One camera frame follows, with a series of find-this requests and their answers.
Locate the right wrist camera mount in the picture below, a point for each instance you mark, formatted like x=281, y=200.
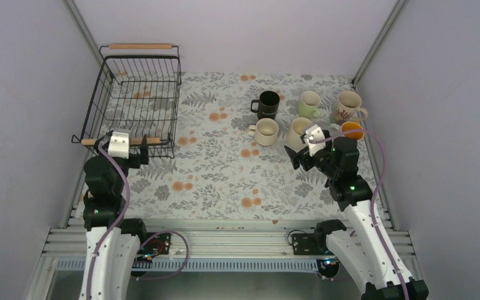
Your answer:
x=314, y=138

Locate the light green mug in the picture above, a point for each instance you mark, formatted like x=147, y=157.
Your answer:
x=308, y=106

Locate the floral table mat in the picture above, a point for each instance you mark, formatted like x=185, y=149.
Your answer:
x=216, y=170

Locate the black wire dish rack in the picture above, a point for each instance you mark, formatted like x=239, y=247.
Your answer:
x=137, y=90

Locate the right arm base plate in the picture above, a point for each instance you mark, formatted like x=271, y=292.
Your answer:
x=304, y=244

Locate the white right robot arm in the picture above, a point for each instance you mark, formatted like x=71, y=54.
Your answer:
x=367, y=252

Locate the cream mug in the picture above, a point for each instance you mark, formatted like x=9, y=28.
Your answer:
x=296, y=130

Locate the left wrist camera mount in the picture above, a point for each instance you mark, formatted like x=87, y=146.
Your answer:
x=119, y=144

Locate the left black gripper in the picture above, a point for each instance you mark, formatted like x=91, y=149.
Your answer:
x=144, y=155

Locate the white patterned mug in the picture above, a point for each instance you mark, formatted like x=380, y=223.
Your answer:
x=351, y=129

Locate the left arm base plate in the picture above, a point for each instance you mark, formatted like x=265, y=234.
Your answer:
x=158, y=246

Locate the beige floral mug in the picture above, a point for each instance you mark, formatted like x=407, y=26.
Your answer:
x=349, y=108

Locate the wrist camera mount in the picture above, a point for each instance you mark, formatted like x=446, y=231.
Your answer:
x=314, y=138
x=119, y=144

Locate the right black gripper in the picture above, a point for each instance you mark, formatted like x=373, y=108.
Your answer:
x=302, y=154

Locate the black mug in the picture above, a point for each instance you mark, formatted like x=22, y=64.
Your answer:
x=266, y=105

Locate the tan upturned mug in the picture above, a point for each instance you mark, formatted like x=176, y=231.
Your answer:
x=265, y=131

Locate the aluminium rail frame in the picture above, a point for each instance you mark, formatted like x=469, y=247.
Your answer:
x=196, y=245

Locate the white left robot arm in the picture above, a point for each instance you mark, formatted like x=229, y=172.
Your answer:
x=111, y=240

